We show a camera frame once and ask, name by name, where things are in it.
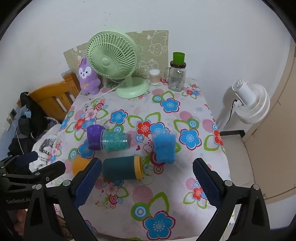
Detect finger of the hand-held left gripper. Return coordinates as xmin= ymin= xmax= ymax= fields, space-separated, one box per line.
xmin=0 ymin=152 xmax=39 ymax=174
xmin=0 ymin=161 xmax=66 ymax=189

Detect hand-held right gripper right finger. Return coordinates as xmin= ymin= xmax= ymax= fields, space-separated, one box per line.
xmin=193 ymin=158 xmax=271 ymax=241

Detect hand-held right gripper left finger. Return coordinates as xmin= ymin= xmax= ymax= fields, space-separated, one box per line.
xmin=24 ymin=158 xmax=102 ymax=241

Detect dark green cup yellow rim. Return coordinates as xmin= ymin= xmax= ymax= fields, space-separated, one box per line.
xmin=102 ymin=156 xmax=143 ymax=181

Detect orange cup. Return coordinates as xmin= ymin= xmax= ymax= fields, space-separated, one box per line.
xmin=72 ymin=156 xmax=92 ymax=176

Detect purple cup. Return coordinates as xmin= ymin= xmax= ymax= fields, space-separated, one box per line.
xmin=87 ymin=124 xmax=106 ymax=151

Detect clear teal glitter cup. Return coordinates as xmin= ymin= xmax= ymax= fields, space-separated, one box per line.
xmin=100 ymin=130 xmax=129 ymax=153

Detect blue cup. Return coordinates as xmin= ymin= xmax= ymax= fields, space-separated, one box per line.
xmin=151 ymin=130 xmax=177 ymax=164

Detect small green cup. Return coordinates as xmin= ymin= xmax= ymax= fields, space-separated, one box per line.
xmin=173 ymin=52 xmax=185 ymax=64

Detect person's left hand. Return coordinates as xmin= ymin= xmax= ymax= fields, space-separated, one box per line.
xmin=16 ymin=209 xmax=28 ymax=233

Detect white printed garment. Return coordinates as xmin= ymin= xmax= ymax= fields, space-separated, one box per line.
xmin=31 ymin=125 xmax=63 ymax=172

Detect black garment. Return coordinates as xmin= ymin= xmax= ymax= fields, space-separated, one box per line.
xmin=8 ymin=92 xmax=50 ymax=156

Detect floral tablecloth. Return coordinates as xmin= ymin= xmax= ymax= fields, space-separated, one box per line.
xmin=50 ymin=77 xmax=233 ymax=241

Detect wooden chair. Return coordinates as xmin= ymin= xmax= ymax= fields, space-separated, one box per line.
xmin=29 ymin=72 xmax=81 ymax=122

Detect beige cabinet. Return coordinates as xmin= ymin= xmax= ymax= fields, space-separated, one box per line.
xmin=242 ymin=39 xmax=296 ymax=205

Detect white standing fan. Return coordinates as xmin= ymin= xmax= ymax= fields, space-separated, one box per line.
xmin=217 ymin=79 xmax=270 ymax=132

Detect purple plush bunny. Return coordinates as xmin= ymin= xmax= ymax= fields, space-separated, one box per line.
xmin=77 ymin=57 xmax=101 ymax=95

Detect cotton swab container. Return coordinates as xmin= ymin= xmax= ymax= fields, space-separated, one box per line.
xmin=149 ymin=69 xmax=161 ymax=85

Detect green desk fan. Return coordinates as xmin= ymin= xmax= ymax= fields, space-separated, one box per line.
xmin=87 ymin=32 xmax=150 ymax=98

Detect beige cartoon print board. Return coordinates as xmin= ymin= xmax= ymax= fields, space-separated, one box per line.
xmin=63 ymin=30 xmax=169 ymax=80

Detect white charger cable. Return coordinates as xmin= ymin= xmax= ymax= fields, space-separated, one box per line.
xmin=7 ymin=117 xmax=24 ymax=155

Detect black metal frame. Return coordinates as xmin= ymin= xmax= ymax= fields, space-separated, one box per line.
xmin=220 ymin=130 xmax=245 ymax=137

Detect black fan cable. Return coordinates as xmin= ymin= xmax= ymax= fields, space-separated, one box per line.
xmin=225 ymin=99 xmax=238 ymax=125

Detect white desk fan cable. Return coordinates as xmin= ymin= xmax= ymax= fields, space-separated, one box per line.
xmin=85 ymin=86 xmax=121 ymax=108

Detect glass jar with handle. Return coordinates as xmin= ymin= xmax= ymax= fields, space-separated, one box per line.
xmin=165 ymin=61 xmax=187 ymax=91

